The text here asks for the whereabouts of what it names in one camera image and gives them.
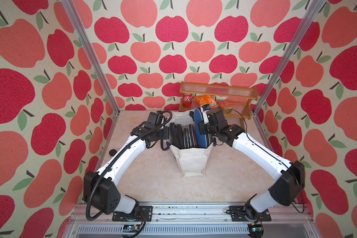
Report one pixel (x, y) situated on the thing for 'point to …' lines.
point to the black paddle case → (177, 135)
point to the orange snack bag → (207, 99)
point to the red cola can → (187, 100)
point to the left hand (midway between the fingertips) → (168, 133)
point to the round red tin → (226, 106)
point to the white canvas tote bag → (190, 161)
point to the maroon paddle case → (194, 136)
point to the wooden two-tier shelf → (242, 111)
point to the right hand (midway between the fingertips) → (201, 125)
